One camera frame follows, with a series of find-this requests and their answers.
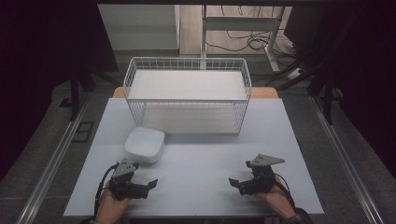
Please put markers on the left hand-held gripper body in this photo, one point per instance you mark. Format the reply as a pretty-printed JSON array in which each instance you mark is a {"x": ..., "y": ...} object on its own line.
[{"x": 124, "y": 185}]

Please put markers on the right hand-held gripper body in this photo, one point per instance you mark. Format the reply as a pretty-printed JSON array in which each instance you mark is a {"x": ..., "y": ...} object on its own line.
[{"x": 260, "y": 179}]

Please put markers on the person's left hand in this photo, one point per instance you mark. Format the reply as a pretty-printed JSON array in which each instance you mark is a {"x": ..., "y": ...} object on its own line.
[{"x": 110, "y": 207}]

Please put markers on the person's right hand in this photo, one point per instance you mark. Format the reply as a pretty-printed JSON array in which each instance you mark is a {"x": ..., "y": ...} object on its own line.
[{"x": 275, "y": 200}]

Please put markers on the white square bowl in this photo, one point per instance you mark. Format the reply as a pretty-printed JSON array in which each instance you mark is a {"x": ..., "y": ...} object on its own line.
[{"x": 145, "y": 145}]

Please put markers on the black metal stand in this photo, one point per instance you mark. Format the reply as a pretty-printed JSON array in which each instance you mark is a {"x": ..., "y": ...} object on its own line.
[
  {"x": 74, "y": 93},
  {"x": 327, "y": 90}
]

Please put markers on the white power strip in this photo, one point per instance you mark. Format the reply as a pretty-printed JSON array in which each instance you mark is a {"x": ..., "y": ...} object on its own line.
[{"x": 294, "y": 73}]

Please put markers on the dark curtain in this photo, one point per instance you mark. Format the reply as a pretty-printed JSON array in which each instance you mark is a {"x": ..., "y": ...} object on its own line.
[
  {"x": 34, "y": 62},
  {"x": 367, "y": 77}
]

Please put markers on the black floor bracket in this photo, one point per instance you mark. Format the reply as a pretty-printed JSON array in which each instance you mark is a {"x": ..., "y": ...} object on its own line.
[{"x": 83, "y": 132}]

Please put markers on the metal floor rail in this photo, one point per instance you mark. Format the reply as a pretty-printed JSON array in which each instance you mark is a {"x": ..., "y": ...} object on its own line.
[
  {"x": 345, "y": 161},
  {"x": 53, "y": 161}
]

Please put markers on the white desk frame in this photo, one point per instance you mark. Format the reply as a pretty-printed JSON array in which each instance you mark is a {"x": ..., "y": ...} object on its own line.
[{"x": 239, "y": 23}]

